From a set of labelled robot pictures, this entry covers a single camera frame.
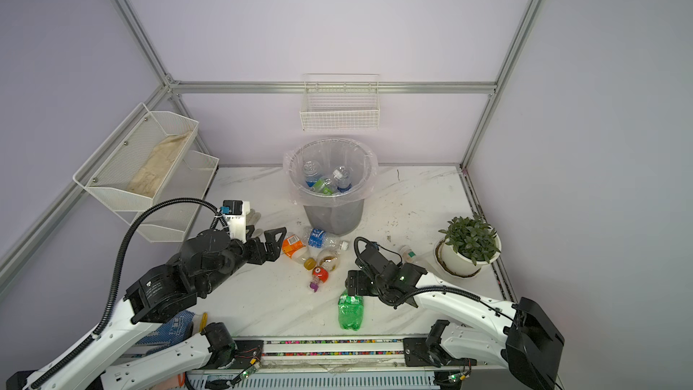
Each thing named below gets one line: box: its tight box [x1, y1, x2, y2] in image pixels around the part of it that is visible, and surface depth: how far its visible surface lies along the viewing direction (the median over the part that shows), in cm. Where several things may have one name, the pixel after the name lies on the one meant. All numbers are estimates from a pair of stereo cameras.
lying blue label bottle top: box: [301, 226, 350, 251], surface depth 93 cm
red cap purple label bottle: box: [309, 265, 330, 293], surface depth 86 cm
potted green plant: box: [438, 213, 502, 276], surface depth 80 cm
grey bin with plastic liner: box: [282, 137, 379, 237], surface depth 90 cm
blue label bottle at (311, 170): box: [302, 159, 322, 188], surface depth 90 cm
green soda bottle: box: [337, 288, 364, 331], surface depth 80 cm
